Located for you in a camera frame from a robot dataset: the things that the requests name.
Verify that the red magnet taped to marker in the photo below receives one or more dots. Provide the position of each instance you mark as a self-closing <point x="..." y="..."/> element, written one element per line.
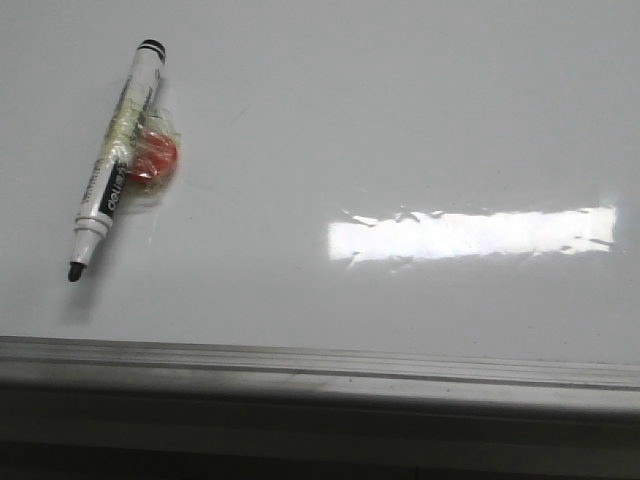
<point x="156" y="160"/>

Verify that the white black whiteboard marker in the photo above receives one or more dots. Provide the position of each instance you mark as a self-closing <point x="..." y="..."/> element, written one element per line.
<point x="107" y="182"/>

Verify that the white whiteboard with aluminium frame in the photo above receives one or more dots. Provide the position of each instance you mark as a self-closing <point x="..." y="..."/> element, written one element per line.
<point x="388" y="215"/>

